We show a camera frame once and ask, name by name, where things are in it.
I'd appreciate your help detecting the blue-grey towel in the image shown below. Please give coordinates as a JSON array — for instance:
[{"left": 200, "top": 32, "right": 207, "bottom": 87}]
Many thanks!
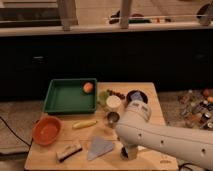
[{"left": 87, "top": 136, "right": 115, "bottom": 161}]

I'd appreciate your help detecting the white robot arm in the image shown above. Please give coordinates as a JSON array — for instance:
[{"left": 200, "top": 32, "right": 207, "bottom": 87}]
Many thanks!
[{"left": 115, "top": 100, "right": 213, "bottom": 170}]

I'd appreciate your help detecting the green plastic tray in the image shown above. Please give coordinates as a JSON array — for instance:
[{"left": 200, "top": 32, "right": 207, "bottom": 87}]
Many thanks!
[{"left": 43, "top": 78, "right": 97, "bottom": 115}]

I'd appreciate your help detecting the dark red grapes toy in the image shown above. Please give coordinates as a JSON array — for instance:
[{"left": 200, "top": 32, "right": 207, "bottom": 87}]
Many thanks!
[{"left": 107, "top": 89, "right": 125, "bottom": 100}]

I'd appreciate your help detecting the green lettuce toy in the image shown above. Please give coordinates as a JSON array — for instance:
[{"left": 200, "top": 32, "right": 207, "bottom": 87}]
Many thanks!
[{"left": 98, "top": 91, "right": 109, "bottom": 106}]

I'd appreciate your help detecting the orange peach fruit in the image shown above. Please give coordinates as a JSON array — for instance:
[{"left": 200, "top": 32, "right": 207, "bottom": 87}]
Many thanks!
[{"left": 83, "top": 82, "right": 94, "bottom": 93}]

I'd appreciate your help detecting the blue sponge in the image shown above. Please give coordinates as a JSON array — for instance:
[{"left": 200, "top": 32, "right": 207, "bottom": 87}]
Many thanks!
[{"left": 130, "top": 92, "right": 143, "bottom": 101}]

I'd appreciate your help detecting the small metal cup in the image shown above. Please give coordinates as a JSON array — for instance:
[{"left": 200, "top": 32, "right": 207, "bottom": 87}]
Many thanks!
[{"left": 107, "top": 112, "right": 120, "bottom": 127}]

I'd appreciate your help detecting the dark brown bowl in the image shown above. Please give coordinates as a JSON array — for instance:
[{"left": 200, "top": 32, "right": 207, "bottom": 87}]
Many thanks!
[{"left": 126, "top": 90, "right": 148, "bottom": 104}]

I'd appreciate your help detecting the wooden table board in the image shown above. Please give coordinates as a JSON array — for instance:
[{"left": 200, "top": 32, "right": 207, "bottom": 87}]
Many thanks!
[{"left": 24, "top": 82, "right": 180, "bottom": 171}]

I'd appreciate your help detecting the orange plastic bowl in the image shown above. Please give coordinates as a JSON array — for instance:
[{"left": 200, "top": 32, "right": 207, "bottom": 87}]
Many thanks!
[{"left": 32, "top": 116, "right": 61, "bottom": 146}]

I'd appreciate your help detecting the white handled dish brush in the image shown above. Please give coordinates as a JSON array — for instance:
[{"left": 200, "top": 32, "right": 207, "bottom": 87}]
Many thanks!
[{"left": 120, "top": 147, "right": 129, "bottom": 160}]

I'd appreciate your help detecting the black cable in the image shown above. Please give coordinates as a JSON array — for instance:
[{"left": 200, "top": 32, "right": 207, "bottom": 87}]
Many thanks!
[{"left": 0, "top": 115, "right": 33, "bottom": 148}]

